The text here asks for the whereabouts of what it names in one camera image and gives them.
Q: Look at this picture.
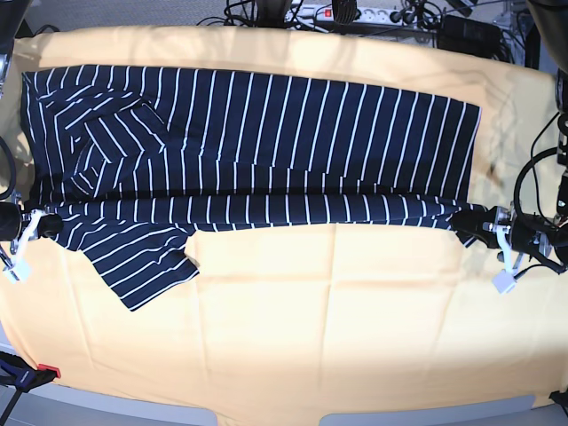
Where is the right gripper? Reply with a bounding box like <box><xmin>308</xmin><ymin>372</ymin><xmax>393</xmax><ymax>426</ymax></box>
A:
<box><xmin>0</xmin><ymin>201</ymin><xmax>62</xmax><ymax>242</ymax></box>

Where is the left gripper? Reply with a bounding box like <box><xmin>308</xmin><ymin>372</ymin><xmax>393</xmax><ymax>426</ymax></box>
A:
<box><xmin>450</xmin><ymin>208</ymin><xmax>567</xmax><ymax>266</ymax></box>

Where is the white power strip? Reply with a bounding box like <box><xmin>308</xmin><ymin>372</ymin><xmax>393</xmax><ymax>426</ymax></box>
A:
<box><xmin>286</xmin><ymin>1</ymin><xmax>418</xmax><ymax>27</ymax></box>

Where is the black clamp right corner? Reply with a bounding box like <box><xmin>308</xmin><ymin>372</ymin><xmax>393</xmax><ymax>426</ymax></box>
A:
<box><xmin>549</xmin><ymin>390</ymin><xmax>568</xmax><ymax>408</ymax></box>

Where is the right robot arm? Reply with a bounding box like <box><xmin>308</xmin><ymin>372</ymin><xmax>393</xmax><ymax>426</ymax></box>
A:
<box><xmin>1</xmin><ymin>1</ymin><xmax>33</xmax><ymax>242</ymax></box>

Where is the blue clamp red tip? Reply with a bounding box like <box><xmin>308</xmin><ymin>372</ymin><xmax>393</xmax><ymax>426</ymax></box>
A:
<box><xmin>1</xmin><ymin>351</ymin><xmax>61</xmax><ymax>425</ymax></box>

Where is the yellow table cloth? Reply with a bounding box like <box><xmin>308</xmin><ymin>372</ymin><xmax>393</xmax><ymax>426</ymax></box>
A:
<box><xmin>1</xmin><ymin>27</ymin><xmax>567</xmax><ymax>417</ymax></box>

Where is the navy white striped T-shirt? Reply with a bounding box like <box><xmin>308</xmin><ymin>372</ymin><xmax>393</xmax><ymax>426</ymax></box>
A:
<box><xmin>20</xmin><ymin>65</ymin><xmax>481</xmax><ymax>311</ymax></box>

